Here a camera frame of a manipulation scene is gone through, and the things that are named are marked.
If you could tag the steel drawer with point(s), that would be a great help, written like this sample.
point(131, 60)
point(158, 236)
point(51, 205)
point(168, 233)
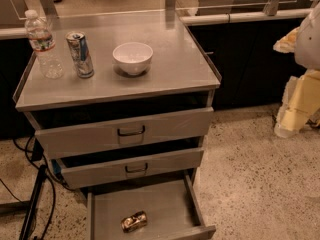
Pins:
point(133, 162)
point(168, 200)
point(79, 130)

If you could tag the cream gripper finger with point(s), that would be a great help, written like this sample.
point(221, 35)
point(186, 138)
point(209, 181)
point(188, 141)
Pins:
point(300, 101)
point(287, 43)

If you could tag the steel drawer cabinet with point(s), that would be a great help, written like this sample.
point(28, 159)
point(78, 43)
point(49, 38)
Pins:
point(177, 65)

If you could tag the top steel drawer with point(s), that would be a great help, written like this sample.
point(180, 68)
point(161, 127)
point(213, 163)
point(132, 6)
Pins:
point(79, 130)

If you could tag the clear plastic water bottle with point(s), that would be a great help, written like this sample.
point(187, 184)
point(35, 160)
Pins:
point(43, 44)

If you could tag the bottom steel drawer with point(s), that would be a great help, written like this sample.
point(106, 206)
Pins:
point(168, 200)

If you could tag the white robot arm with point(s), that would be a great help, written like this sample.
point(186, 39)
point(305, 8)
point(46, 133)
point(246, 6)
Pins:
point(307, 48)

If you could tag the orange soda can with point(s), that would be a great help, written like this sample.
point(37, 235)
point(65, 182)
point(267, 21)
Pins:
point(134, 222)

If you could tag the black metal floor bar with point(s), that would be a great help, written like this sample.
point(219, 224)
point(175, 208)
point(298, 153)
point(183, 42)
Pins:
point(28, 220)

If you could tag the silver blue energy drink can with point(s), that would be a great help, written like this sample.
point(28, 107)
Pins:
point(78, 47)

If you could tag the middle steel drawer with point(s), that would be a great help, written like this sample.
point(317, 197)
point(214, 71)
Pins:
point(133, 162)

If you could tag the white ceramic bowl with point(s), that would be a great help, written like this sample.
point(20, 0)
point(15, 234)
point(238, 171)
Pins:
point(133, 57)

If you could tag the white horizontal rail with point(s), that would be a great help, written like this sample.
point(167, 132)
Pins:
point(243, 17)

